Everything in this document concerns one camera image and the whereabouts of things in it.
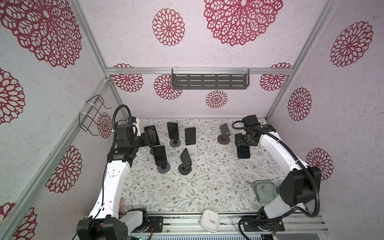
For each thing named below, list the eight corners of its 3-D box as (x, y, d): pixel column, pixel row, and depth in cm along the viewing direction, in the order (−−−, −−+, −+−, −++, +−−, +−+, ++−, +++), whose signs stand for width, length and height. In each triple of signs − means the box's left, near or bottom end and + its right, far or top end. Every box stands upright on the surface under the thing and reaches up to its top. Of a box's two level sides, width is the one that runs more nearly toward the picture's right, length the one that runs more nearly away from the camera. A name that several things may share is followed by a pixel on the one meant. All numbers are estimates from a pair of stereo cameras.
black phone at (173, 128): (169, 141, 108) (166, 124, 94) (171, 138, 110) (168, 120, 96) (178, 144, 107) (176, 126, 92) (180, 140, 109) (178, 123, 94)
